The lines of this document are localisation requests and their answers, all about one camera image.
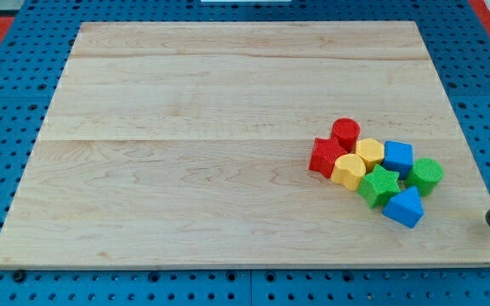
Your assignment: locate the blue triangle block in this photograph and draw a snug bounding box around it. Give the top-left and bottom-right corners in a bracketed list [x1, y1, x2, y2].
[382, 186, 424, 229]

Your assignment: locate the yellow heart block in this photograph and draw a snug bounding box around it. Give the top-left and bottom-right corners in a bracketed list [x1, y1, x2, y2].
[330, 154, 366, 191]

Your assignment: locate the green cylinder block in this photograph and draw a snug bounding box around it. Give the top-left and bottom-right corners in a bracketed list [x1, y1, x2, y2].
[404, 157, 444, 197]

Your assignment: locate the blue cube block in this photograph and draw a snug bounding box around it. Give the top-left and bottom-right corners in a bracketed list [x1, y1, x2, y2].
[381, 140, 413, 180]

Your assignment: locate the green star block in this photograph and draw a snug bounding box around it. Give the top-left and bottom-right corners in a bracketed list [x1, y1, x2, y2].
[356, 165, 401, 208]

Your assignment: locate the yellow hexagon block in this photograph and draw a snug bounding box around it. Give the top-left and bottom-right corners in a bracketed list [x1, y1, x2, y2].
[355, 138, 385, 173]

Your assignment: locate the red cylinder block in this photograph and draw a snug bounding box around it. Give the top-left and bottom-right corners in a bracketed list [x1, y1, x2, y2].
[329, 117, 361, 152]

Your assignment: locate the red star block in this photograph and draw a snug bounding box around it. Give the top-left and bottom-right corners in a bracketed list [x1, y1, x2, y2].
[309, 138, 347, 179]

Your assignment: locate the light wooden board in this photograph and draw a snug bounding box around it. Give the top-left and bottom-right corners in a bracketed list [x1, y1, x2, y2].
[0, 21, 490, 270]

